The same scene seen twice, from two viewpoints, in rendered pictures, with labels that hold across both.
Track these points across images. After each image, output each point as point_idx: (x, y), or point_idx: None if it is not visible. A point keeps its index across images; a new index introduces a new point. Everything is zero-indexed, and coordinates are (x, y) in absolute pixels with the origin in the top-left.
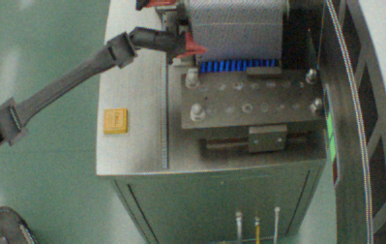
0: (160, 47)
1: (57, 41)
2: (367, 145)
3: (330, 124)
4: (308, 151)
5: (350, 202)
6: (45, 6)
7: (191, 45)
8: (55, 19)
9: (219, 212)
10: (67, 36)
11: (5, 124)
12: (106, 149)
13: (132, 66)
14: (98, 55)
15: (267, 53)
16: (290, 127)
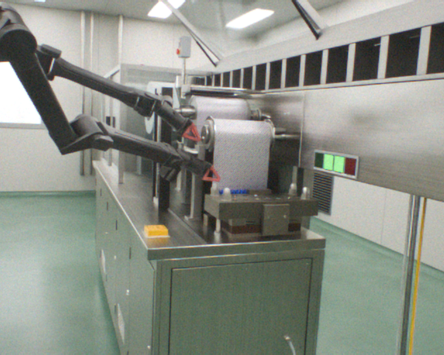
0: (194, 163)
1: (10, 344)
2: (377, 78)
3: (328, 159)
4: (306, 237)
5: (383, 130)
6: None
7: (213, 167)
8: (4, 330)
9: (237, 341)
10: (22, 341)
11: (91, 122)
12: (153, 241)
13: (156, 220)
14: (159, 143)
15: (258, 184)
16: (290, 208)
